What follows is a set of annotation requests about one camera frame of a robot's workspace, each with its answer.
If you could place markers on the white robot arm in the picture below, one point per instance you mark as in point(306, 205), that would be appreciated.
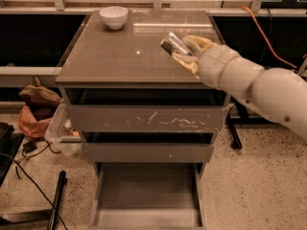
point(238, 76)

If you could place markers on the black table frame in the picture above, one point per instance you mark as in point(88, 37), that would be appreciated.
point(236, 131)

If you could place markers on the black bin left edge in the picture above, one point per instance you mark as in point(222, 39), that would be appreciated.
point(9, 146)

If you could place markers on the brown cloth bag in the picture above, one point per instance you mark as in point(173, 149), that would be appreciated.
point(35, 94)

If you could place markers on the orange cloth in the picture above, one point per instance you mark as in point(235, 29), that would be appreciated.
point(29, 125)

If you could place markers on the black power adapter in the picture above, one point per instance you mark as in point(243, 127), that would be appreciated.
point(29, 146)

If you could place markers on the grey bottom drawer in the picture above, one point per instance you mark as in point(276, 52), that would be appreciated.
point(153, 196)

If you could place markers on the black metal stand leg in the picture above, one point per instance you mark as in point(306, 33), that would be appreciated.
point(48, 216)

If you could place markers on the grey middle drawer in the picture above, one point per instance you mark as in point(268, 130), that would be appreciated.
point(142, 152)

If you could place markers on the grey drawer cabinet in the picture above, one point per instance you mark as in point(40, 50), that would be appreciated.
point(128, 67)

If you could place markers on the grey drawer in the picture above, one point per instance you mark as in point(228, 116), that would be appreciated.
point(142, 152)
point(146, 119)
point(153, 196)

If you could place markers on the grey top drawer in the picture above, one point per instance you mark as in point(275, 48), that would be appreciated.
point(146, 119)

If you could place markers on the clear plastic container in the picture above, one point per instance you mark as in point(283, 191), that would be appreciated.
point(61, 134)

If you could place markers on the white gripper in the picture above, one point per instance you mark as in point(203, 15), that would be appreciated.
point(213, 65)

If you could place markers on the white ceramic bowl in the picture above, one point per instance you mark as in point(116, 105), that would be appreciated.
point(114, 17)

